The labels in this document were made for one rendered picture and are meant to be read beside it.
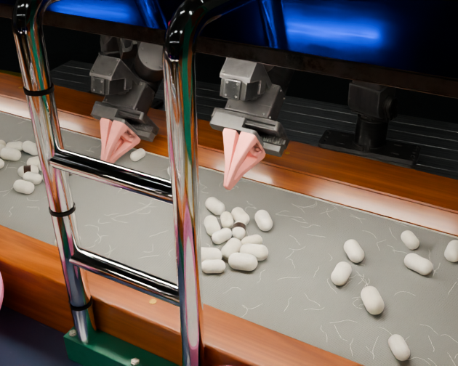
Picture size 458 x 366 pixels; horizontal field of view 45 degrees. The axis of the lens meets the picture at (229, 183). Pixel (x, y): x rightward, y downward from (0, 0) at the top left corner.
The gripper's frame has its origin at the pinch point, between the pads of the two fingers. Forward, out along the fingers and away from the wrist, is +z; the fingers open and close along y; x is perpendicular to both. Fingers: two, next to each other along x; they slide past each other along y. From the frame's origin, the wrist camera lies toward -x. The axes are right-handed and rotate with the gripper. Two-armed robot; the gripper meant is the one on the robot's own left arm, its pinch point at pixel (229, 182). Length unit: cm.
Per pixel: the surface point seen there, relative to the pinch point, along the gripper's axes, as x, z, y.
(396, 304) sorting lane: 3.1, 8.2, 25.2
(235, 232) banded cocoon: 3.2, 5.7, 2.3
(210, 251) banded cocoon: -1.0, 9.9, 1.6
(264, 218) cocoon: 5.4, 2.1, 4.8
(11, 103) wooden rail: 14, -7, -58
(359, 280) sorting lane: 4.4, 6.6, 20.0
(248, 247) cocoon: 0.9, 7.6, 5.6
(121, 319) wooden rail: -9.2, 21.6, -2.2
